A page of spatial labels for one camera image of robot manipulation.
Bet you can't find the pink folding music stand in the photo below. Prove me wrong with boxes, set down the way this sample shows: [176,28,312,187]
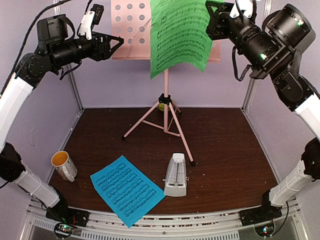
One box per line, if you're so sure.
[111,0,213,163]

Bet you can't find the green sheet music paper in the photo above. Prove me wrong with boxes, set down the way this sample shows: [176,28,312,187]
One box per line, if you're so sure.
[150,0,221,79]

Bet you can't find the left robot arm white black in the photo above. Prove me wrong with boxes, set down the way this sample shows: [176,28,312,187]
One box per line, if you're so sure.
[0,10,124,222]

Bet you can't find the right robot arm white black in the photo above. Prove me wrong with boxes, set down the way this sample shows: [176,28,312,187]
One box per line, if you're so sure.
[205,0,320,221]

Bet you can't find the yellow-green plastic bowl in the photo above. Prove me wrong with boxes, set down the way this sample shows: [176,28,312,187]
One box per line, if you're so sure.
[157,98,173,112]

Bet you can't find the white patterned mug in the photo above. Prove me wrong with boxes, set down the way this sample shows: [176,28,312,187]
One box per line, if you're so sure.
[51,151,78,183]

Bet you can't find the blue sheet music paper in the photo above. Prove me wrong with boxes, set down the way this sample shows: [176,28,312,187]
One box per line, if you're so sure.
[90,155,165,228]

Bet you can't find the white metronome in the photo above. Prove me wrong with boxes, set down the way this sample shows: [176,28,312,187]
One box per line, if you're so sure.
[163,153,187,198]

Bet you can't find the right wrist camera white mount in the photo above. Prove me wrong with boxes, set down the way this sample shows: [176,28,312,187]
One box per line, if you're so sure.
[229,0,257,19]

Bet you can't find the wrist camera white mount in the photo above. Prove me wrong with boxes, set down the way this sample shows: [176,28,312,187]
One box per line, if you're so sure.
[77,3,105,40]
[229,0,257,19]

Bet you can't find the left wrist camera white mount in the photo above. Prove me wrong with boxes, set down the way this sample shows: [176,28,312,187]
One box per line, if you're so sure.
[77,3,105,40]

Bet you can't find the right aluminium corner post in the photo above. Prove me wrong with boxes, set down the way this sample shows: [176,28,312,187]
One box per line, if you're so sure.
[242,0,274,115]

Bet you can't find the aluminium corner post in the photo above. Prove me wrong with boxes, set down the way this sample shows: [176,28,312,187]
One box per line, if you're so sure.
[53,5,84,112]
[242,0,274,115]

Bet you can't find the left aluminium corner post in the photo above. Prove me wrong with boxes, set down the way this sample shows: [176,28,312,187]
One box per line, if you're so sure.
[53,5,84,112]

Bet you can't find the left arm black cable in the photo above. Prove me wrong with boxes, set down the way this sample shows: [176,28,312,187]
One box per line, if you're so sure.
[0,0,73,96]

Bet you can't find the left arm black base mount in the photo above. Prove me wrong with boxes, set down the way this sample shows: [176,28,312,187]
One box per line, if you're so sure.
[45,191,90,227]

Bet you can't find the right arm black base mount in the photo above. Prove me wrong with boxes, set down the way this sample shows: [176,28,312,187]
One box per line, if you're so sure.
[238,190,282,226]

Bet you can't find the front aluminium rail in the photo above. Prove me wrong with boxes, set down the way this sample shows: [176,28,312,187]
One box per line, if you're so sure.
[24,197,308,240]

